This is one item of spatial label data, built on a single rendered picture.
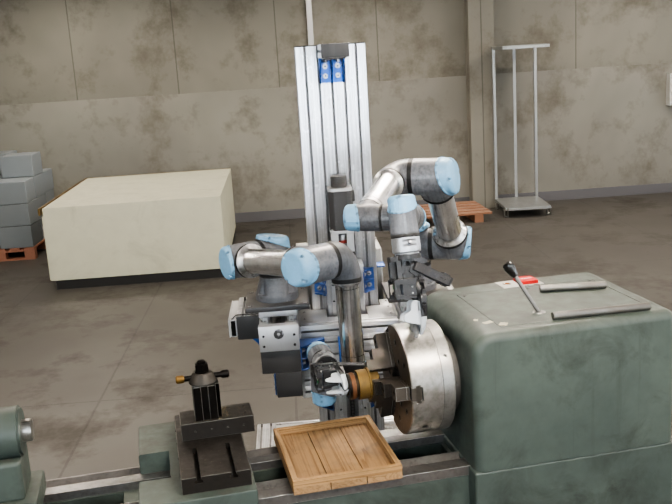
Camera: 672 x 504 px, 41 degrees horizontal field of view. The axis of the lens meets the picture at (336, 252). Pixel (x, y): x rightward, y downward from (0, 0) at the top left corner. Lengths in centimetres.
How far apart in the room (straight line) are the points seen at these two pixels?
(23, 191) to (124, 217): 195
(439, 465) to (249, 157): 866
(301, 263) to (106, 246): 590
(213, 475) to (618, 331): 115
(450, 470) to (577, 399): 40
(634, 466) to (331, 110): 155
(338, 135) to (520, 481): 138
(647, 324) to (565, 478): 48
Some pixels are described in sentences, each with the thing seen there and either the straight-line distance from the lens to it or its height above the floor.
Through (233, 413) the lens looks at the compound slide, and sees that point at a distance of 260.
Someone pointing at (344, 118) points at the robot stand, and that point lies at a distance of 323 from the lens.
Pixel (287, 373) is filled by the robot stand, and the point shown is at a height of 93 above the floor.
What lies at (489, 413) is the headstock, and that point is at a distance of 247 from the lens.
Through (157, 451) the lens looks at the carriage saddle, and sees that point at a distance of 266.
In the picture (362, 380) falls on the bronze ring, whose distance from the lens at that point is 253.
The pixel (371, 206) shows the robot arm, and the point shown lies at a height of 159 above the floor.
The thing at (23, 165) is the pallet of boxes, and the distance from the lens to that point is 1043.
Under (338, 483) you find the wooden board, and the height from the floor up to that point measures 88.
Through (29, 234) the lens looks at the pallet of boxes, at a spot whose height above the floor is 27.
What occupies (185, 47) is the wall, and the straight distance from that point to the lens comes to 1097.
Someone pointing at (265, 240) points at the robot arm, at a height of 138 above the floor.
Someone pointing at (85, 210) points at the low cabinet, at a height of 72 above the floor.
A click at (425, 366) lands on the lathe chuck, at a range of 246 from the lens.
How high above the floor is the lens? 201
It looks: 13 degrees down
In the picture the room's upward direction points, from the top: 4 degrees counter-clockwise
